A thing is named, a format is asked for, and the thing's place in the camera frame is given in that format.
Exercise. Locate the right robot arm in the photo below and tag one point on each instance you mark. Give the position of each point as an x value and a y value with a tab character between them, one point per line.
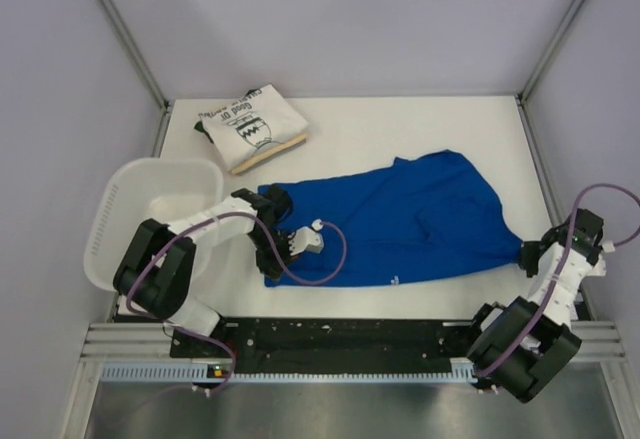
521	347

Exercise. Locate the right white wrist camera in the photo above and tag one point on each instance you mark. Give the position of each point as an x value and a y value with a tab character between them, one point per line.
606	247

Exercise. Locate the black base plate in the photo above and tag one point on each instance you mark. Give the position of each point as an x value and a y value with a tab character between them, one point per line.
333	346

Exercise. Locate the blue t-shirt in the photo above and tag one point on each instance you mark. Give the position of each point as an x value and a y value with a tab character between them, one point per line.
430	218

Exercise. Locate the aluminium front rail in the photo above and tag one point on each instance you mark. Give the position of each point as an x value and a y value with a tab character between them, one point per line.
601	342

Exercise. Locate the right aluminium frame post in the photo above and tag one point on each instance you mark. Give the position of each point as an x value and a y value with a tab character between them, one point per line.
552	48

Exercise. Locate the beige folded t-shirt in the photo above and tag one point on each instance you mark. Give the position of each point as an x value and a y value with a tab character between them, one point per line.
263	156

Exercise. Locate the aluminium frame post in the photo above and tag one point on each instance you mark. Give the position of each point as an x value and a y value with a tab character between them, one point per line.
132	52
552	48

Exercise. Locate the left aluminium frame post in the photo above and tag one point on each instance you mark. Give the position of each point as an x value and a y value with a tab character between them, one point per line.
132	52

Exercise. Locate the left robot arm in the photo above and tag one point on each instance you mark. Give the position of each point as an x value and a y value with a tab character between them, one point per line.
162	260

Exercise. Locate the white plastic basket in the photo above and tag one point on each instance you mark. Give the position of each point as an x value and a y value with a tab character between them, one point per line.
162	189

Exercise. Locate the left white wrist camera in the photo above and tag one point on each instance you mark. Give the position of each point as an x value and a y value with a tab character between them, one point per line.
307	239

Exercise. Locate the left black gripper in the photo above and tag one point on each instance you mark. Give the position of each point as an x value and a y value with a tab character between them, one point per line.
273	267

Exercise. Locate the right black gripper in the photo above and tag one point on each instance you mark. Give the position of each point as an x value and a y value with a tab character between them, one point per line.
527	260

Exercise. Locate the grey slotted cable duct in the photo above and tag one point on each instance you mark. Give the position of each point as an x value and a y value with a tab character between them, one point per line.
460	372

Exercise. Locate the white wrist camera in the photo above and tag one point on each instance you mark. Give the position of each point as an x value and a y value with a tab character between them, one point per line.
606	247
307	239

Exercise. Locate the white folded printed t-shirt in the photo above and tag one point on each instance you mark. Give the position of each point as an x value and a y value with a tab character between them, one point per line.
261	119

